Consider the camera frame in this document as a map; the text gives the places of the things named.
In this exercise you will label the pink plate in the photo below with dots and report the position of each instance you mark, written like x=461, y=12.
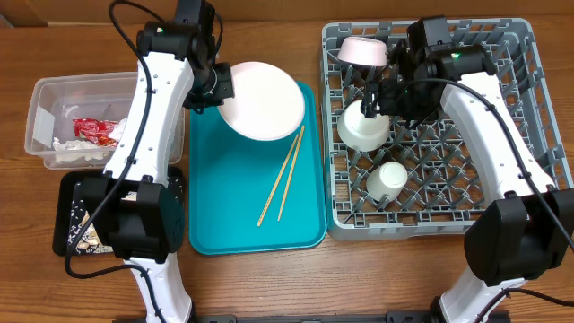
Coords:
x=267, y=105

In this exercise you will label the white napkin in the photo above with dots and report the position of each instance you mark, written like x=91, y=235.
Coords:
x=118, y=130

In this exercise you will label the white paper cup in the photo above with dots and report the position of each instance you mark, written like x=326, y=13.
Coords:
x=388, y=180

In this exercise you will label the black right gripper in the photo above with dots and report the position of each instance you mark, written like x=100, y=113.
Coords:
x=389, y=92

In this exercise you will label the pink bowl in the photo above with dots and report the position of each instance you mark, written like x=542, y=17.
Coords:
x=363, y=51

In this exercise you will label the black plastic tray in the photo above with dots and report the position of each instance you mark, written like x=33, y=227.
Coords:
x=69, y=208

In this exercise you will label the grey dishwasher rack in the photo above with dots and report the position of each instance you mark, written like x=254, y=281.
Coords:
x=443, y=193

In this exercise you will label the red snack wrapper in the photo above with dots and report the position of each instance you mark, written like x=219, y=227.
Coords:
x=95, y=131

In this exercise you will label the foil wrapper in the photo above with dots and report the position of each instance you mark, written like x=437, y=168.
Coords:
x=70, y=151

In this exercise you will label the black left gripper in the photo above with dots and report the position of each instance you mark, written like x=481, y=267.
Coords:
x=226, y=89

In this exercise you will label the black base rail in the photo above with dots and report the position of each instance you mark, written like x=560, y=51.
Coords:
x=409, y=316

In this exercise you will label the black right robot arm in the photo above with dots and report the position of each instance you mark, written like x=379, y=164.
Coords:
x=527, y=225

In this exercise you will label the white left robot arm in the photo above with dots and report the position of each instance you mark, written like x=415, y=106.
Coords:
x=130, y=204

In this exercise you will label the clear plastic bin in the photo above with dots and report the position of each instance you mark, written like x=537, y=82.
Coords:
x=57, y=101

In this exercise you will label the teal plastic tray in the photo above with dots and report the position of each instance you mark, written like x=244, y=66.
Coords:
x=231, y=176

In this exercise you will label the pale green bowl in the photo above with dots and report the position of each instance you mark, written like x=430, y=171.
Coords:
x=360, y=133

